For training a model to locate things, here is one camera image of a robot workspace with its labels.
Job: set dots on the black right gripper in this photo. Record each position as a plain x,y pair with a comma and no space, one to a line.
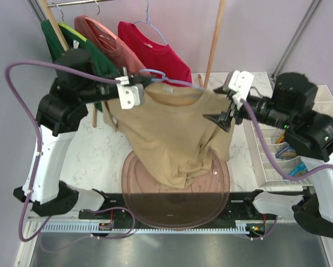
224,119

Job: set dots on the green t shirt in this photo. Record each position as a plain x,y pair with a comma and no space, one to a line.
80,47

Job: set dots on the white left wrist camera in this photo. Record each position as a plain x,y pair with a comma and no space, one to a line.
130,95

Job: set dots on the red t shirt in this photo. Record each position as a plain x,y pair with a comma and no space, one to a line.
153,55

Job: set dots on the salmon pink t shirt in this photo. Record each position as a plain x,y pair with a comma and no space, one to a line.
116,50

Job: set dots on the blue hanger under red shirt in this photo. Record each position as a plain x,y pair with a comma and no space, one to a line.
148,21

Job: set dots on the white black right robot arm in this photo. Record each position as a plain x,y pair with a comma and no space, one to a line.
308,132

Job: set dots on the white perforated file organizer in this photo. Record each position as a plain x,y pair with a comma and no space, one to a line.
267,178

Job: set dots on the silver hanger under green shirt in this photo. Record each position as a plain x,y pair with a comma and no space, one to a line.
62,14

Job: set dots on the light blue wire hanger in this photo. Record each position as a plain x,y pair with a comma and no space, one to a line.
169,82

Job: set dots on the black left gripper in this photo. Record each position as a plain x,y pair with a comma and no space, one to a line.
142,79

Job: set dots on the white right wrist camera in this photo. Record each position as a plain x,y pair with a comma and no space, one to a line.
237,85

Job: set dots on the blue book lower slot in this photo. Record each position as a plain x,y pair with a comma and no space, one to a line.
292,163

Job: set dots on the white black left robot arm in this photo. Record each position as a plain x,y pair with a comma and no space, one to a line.
58,118

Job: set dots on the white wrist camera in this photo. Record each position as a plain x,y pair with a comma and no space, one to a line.
237,85
130,95

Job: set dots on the beige t shirt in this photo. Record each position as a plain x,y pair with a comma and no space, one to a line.
170,134

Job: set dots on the pink translucent plastic tub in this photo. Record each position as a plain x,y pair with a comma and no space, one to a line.
170,208

